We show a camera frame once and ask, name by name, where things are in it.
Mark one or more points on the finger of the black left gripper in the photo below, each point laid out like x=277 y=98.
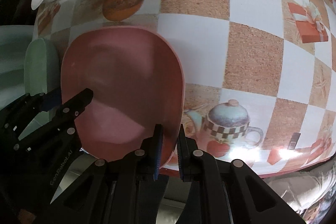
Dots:
x=71 y=108
x=18 y=114

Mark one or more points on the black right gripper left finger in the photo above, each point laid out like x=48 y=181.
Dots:
x=132 y=188

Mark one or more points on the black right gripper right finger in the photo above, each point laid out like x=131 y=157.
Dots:
x=226 y=192

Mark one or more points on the green rectangular plate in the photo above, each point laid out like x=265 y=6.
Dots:
x=41 y=75

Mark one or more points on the pink rectangular plate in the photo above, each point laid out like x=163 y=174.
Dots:
x=137 y=82

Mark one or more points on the pale green curtain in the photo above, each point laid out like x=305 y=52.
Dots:
x=17 y=25

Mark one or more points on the checkered printed tablecloth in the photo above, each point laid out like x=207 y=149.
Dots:
x=259 y=74

